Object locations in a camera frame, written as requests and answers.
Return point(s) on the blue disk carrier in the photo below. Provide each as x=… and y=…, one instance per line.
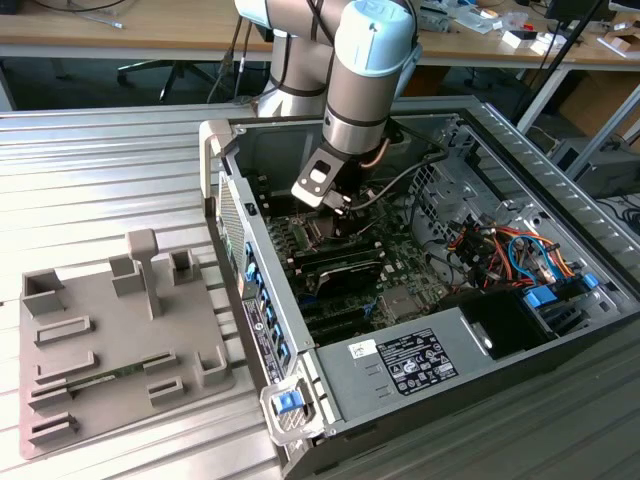
x=540, y=297

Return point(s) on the green motherboard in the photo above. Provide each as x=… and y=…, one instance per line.
x=405, y=260

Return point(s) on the grey parts rack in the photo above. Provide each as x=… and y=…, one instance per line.
x=125, y=340

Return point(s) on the blue case latch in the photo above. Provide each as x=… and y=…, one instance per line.
x=286, y=402

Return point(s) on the black office chair base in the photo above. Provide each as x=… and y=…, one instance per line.
x=172, y=69

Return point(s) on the open grey PC case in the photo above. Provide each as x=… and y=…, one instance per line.
x=560, y=200

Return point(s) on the black expansion slots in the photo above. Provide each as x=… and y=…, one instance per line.
x=335, y=320

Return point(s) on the small white box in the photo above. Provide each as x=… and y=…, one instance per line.
x=515, y=40

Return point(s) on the grey power supply unit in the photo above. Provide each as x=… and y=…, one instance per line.
x=350, y=390

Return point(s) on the long wooden desk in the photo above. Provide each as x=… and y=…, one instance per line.
x=150, y=25

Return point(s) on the black RAM slots bank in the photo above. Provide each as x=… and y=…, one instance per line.
x=280, y=206
x=340, y=255

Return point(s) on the green RAM stick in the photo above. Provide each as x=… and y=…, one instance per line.
x=115, y=374

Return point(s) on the small open cardboard box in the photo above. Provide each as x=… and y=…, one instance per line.
x=620, y=45

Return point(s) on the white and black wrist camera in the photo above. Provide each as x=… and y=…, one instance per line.
x=312, y=192

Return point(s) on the small blue plastic tab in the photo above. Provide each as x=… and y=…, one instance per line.
x=589, y=280

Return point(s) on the black power supply label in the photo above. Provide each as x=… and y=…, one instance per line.
x=420, y=360

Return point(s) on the black plastic shroud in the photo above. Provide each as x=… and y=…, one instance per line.
x=510, y=325

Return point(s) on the black monitor base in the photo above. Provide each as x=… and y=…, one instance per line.
x=565, y=7

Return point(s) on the white handwritten sticker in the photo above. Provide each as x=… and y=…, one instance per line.
x=362, y=348

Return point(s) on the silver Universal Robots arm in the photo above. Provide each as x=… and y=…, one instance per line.
x=360, y=100

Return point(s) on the black graphics card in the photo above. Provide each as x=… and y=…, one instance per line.
x=350, y=280

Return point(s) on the silver chipset heatsink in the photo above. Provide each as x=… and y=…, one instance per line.
x=400, y=305

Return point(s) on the brown cardboard box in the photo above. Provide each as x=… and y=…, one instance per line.
x=600, y=100

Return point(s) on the grey computer on floor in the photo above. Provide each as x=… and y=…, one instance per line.
x=612, y=172

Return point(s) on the black slanted pole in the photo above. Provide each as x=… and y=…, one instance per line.
x=560, y=56

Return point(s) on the metal drive cage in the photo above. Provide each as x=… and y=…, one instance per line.
x=462, y=194

